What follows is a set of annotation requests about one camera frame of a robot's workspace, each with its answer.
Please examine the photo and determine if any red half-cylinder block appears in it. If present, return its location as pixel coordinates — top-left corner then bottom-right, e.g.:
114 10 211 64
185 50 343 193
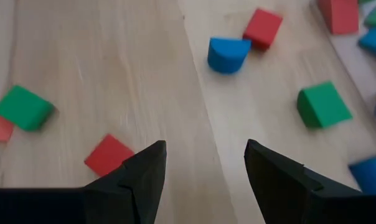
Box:
242 7 284 52

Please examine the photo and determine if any red wedge block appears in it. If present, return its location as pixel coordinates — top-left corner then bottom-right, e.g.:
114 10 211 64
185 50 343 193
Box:
317 0 360 35

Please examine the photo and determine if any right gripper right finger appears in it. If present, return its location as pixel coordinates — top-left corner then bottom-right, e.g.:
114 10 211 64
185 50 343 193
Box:
244 139 363 224

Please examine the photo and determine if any small red block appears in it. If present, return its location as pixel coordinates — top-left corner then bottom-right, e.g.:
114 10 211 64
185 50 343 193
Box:
83 133 136 178

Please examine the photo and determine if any small blue block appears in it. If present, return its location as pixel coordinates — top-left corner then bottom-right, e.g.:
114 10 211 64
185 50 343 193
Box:
348 154 376 195
357 27 376 63

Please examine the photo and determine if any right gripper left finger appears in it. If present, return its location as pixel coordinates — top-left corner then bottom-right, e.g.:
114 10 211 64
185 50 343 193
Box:
83 140 167 224

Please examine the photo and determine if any green half-cylinder block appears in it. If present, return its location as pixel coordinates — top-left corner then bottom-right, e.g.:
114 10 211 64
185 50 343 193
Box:
296 80 354 129

